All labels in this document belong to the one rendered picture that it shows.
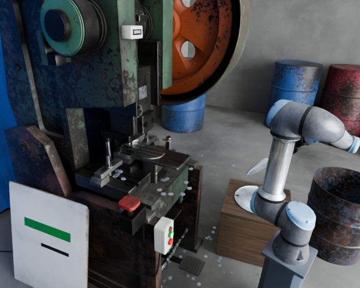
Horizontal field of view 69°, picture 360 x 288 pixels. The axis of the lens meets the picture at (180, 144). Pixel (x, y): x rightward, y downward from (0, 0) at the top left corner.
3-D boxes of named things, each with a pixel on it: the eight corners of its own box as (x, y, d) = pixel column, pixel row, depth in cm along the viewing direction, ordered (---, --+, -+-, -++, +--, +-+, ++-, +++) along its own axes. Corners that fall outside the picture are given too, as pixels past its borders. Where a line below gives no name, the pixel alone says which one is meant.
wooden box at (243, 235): (280, 229, 191) (290, 190, 176) (280, 272, 158) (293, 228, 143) (225, 216, 202) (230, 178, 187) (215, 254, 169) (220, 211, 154)
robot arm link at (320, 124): (347, 111, 83) (364, 135, 120) (312, 103, 91) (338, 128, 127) (332, 145, 85) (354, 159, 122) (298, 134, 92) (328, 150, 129)
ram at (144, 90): (159, 126, 127) (159, 62, 114) (142, 137, 114) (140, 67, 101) (129, 119, 133) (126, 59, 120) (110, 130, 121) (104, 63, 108)
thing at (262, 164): (247, 178, 183) (246, 178, 183) (283, 157, 182) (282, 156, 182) (247, 170, 156) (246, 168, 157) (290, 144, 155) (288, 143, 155)
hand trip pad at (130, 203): (142, 215, 100) (142, 199, 96) (133, 226, 95) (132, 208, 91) (127, 210, 102) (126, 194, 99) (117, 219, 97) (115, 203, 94)
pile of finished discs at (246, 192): (281, 192, 174) (282, 191, 173) (282, 220, 149) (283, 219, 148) (237, 183, 181) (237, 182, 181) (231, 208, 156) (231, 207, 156)
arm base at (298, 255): (313, 250, 117) (319, 233, 113) (301, 272, 107) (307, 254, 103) (280, 233, 126) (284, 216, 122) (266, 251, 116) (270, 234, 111)
